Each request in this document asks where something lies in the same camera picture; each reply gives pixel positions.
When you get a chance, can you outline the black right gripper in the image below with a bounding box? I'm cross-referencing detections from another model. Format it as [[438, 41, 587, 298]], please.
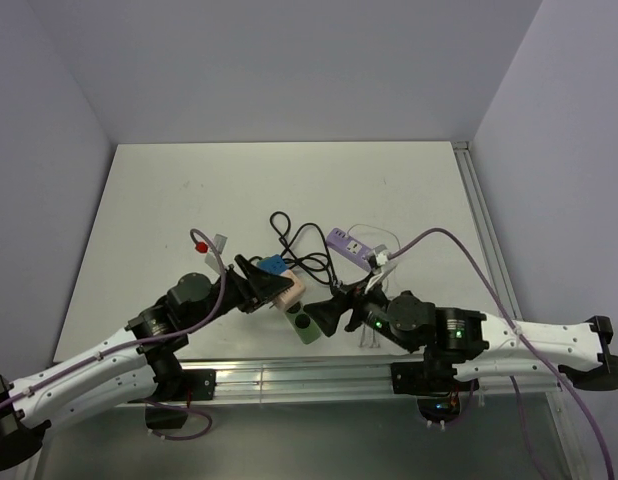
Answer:
[[303, 271, 418, 352]]

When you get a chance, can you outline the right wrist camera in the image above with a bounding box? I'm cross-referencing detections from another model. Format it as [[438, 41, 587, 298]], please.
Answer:
[[364, 244, 397, 294]]

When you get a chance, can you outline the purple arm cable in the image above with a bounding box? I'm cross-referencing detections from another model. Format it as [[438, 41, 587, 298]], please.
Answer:
[[0, 228, 230, 442], [388, 227, 615, 480]]

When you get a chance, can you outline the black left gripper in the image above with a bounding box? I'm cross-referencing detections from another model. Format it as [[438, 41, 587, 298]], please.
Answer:
[[186, 254, 293, 332]]

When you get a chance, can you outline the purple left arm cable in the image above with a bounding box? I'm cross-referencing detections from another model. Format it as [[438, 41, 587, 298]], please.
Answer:
[[0, 228, 230, 442]]

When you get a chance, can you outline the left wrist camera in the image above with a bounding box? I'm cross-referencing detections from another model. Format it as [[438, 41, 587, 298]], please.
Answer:
[[191, 234, 228, 274]]

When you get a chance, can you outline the purple power strip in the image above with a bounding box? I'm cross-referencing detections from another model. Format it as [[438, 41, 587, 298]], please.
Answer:
[[326, 228, 386, 272]]

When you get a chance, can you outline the blue cube socket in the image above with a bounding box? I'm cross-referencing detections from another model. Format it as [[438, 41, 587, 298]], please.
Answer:
[[256, 255, 288, 275]]

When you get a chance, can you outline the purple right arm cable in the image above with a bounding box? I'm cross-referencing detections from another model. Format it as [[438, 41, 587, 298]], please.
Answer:
[[388, 227, 615, 480]]

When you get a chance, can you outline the green power strip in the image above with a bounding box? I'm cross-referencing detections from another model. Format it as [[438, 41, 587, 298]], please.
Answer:
[[285, 302, 322, 345]]

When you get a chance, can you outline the black power cord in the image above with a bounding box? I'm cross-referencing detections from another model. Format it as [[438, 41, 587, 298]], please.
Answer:
[[268, 210, 345, 296]]

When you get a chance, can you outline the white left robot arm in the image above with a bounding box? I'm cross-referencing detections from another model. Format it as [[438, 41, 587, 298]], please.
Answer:
[[0, 256, 293, 471]]

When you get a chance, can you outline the pink cube socket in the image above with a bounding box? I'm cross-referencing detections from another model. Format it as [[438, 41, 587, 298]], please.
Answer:
[[274, 270, 306, 312]]

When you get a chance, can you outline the aluminium table frame rail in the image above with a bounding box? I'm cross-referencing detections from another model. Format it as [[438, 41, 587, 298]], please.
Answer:
[[18, 140, 590, 480]]

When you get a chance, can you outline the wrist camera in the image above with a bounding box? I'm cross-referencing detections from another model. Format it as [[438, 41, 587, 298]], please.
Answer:
[[364, 244, 397, 294], [191, 234, 228, 274]]

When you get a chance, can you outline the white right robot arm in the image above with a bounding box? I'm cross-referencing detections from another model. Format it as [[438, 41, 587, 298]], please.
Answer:
[[305, 285, 618, 396]]

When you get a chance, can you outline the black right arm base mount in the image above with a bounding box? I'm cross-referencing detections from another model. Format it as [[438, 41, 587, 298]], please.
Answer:
[[390, 361, 480, 432]]

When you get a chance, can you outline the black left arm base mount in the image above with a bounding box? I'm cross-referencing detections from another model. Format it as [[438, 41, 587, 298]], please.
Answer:
[[144, 369, 216, 432]]

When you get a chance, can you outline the white USB cable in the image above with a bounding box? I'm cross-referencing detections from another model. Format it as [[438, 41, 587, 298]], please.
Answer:
[[346, 223, 405, 281]]

